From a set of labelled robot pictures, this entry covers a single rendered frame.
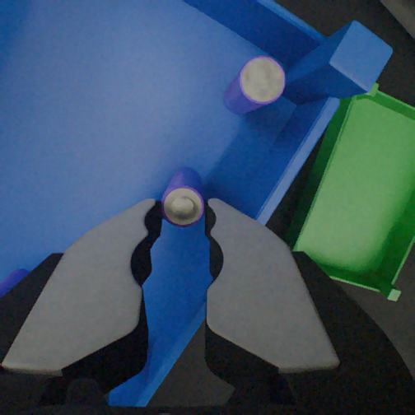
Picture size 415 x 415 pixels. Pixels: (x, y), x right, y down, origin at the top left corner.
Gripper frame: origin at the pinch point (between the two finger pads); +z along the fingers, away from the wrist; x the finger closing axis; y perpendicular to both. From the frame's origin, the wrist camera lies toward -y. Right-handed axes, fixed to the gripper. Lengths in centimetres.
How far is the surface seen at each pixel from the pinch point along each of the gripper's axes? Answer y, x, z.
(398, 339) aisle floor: 47, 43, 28
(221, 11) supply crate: -7.6, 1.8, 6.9
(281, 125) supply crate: -1.6, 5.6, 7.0
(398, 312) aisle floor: 40, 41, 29
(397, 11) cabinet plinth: -13, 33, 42
